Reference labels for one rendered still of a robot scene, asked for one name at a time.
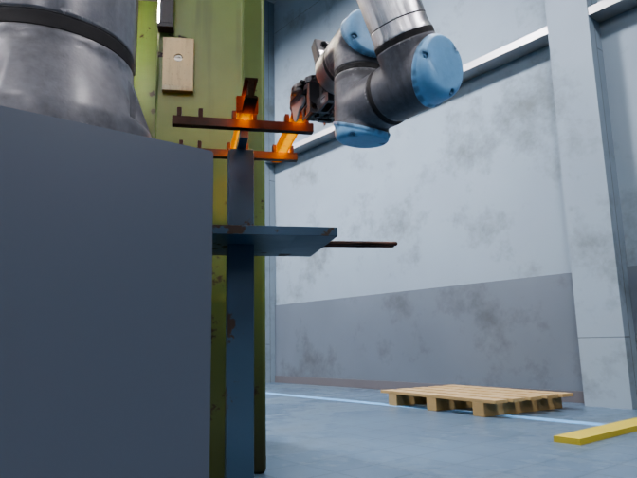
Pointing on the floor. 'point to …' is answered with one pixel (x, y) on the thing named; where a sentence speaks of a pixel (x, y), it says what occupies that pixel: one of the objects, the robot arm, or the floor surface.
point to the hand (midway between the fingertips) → (304, 106)
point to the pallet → (478, 398)
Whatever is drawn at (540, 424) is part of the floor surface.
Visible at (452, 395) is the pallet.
